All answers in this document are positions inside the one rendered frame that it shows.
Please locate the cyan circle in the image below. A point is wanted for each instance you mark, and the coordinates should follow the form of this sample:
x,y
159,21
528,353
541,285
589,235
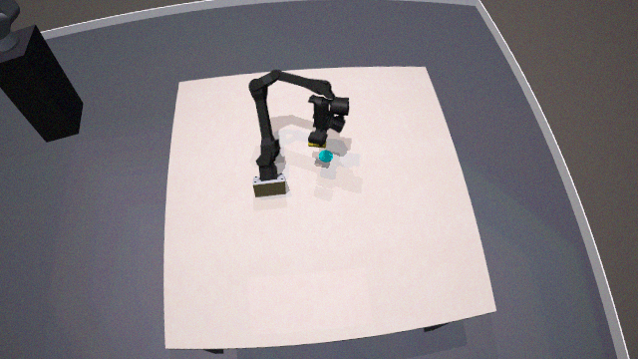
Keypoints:
x,y
325,156

